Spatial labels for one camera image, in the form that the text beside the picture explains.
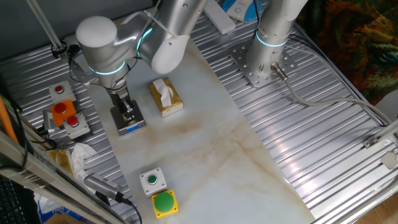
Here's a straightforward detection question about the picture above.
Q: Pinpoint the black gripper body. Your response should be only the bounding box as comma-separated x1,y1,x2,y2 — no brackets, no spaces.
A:
108,88,135,114

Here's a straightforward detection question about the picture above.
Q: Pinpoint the white tissue sheet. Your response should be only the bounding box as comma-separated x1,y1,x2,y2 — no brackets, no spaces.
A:
152,78,174,108

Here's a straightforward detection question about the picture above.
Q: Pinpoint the gold tissue box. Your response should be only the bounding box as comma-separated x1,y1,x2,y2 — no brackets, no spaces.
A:
147,77,184,118

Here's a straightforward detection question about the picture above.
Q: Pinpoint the grey box with red button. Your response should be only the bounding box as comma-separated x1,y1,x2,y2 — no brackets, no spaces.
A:
63,112,91,140
48,80,77,104

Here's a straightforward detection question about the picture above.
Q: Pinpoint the orange box with red button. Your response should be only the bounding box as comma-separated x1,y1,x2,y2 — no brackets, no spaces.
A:
49,99,78,127

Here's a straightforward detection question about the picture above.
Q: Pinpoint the crumpled white tissue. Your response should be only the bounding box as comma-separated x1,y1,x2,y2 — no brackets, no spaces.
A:
70,142,99,184

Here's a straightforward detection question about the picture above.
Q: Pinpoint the white box with green button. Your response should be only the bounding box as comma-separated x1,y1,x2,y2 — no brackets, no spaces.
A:
139,167,168,197

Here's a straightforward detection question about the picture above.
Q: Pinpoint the small silver metal device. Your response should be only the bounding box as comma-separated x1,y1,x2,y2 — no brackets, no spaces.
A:
42,110,56,136

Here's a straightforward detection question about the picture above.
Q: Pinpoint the crumpled plastic bag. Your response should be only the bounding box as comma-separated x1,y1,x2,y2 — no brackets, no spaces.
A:
46,148,75,177

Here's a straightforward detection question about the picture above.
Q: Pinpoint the black pole clamp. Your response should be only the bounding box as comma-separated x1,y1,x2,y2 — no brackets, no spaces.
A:
51,40,68,59

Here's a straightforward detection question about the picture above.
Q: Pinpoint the yellow box with green button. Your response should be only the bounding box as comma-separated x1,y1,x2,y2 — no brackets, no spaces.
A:
151,189,179,220

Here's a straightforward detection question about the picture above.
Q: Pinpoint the aluminium pole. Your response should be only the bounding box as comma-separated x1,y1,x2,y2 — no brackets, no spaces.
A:
25,0,65,52

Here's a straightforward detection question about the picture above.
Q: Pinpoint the orange pole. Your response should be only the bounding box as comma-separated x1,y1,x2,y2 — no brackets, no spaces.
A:
0,95,19,144

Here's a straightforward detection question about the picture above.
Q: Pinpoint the blue plastic bag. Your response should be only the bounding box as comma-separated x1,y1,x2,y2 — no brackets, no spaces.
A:
34,192,85,224

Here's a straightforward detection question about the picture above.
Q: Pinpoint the white power strip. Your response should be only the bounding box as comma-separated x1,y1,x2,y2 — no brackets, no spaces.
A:
203,0,236,35

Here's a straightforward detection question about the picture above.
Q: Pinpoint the black keyboard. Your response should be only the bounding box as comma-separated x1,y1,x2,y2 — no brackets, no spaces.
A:
0,175,27,224

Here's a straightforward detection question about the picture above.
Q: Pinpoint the blue and white round device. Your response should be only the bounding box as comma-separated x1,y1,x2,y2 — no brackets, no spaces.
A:
222,0,264,22

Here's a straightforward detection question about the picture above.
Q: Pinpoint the colourful patterned cloth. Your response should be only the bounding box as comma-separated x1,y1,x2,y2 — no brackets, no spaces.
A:
297,0,398,105

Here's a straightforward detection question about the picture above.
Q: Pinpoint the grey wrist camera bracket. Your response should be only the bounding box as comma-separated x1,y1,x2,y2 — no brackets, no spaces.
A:
70,60,98,87

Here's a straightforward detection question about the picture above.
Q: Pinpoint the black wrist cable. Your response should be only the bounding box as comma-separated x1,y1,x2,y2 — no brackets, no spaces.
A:
67,44,82,85

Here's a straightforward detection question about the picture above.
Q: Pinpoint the silver fixed camera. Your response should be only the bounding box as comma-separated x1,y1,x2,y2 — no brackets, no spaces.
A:
83,172,125,203

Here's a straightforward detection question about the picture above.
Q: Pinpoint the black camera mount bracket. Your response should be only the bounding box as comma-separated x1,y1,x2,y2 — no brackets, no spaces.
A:
95,190,112,207

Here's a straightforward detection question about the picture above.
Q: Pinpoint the black camera cable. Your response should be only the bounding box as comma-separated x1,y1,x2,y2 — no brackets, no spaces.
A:
121,197,143,224

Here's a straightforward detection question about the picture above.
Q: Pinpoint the aluminium frame beam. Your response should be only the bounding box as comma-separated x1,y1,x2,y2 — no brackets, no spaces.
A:
0,130,125,224

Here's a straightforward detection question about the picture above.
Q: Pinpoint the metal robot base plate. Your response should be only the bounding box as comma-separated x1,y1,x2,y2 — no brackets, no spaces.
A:
229,42,299,89

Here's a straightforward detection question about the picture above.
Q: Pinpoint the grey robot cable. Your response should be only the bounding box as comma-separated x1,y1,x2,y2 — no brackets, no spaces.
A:
270,62,394,125

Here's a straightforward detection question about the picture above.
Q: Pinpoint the small metal corner bracket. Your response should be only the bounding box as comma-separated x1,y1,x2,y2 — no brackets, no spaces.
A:
363,136,379,149

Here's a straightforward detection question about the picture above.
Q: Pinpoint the aluminium side rail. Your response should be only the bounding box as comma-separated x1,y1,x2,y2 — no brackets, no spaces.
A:
371,118,398,141

